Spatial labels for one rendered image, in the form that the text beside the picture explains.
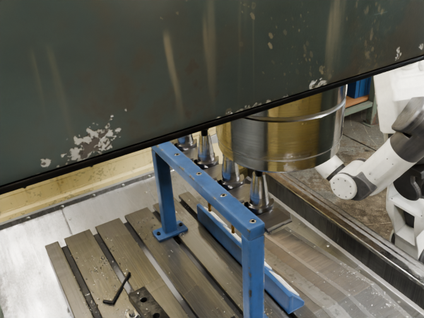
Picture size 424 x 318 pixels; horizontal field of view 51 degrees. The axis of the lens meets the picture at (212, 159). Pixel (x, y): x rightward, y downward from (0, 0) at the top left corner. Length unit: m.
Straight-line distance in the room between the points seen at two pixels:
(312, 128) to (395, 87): 0.77
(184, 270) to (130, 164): 0.58
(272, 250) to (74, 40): 1.35
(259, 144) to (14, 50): 0.30
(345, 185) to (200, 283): 0.48
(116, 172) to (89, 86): 1.40
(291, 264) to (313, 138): 1.04
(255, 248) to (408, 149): 0.48
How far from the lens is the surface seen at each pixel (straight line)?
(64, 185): 1.65
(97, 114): 0.31
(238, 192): 0.99
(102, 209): 1.67
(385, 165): 1.22
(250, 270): 0.94
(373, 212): 3.02
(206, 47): 0.33
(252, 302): 1.01
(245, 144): 0.51
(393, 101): 1.24
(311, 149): 0.51
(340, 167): 1.33
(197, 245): 1.34
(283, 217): 0.92
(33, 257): 1.61
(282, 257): 1.54
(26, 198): 1.65
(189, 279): 1.24
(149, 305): 1.11
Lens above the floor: 1.78
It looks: 30 degrees down
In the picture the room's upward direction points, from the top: 4 degrees counter-clockwise
